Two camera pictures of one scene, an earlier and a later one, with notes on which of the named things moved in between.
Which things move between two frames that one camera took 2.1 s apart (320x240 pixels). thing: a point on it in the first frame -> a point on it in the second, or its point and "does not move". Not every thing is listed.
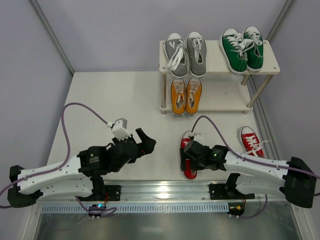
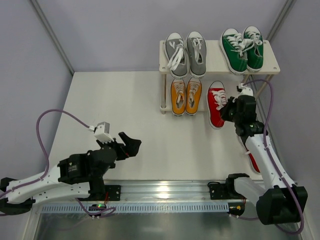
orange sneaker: [178, 97] does not move
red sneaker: [189, 174] -> [216, 97]
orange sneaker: [193, 95] does not move
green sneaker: [253, 43] does not move
